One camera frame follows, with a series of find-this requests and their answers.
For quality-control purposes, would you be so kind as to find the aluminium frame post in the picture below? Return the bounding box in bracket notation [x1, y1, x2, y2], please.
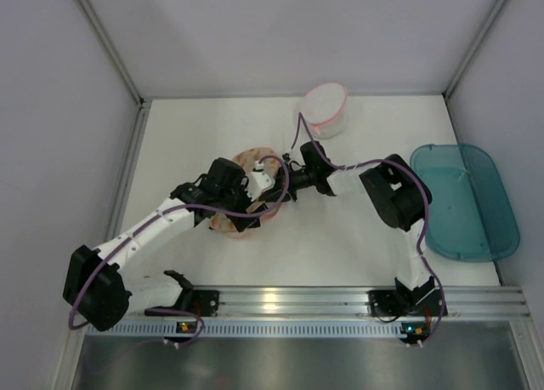
[63, 0, 148, 106]
[442, 0, 512, 104]

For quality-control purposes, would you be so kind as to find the left aluminium frame post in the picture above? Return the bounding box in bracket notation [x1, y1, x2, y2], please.
[63, 0, 148, 106]

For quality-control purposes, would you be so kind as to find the slotted white cable duct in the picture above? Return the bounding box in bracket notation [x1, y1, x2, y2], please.
[84, 319, 434, 336]

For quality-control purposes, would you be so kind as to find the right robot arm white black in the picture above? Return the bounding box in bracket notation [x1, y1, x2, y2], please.
[262, 141, 438, 304]

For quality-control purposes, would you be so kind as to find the right aluminium frame post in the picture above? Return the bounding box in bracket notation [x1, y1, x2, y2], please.
[442, 0, 512, 104]

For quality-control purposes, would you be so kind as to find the orange patterned bra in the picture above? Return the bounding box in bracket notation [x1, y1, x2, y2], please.
[209, 147, 281, 239]

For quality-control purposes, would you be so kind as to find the white mesh laundry bag pink trim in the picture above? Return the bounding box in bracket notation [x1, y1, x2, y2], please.
[300, 82, 348, 138]

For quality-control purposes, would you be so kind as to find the aluminium front rail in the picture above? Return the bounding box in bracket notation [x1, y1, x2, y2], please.
[67, 285, 532, 321]

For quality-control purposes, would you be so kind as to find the teal plastic basin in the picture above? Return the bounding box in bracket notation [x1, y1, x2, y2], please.
[410, 144, 520, 263]

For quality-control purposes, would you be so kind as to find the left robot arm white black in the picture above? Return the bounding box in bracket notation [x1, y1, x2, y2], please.
[63, 158, 275, 331]

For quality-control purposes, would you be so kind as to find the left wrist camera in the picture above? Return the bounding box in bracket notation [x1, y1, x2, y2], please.
[246, 162, 275, 201]

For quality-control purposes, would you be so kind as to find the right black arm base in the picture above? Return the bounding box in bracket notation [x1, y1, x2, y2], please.
[368, 288, 443, 319]

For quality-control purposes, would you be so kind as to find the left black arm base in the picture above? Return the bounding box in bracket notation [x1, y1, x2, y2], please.
[144, 288, 220, 317]

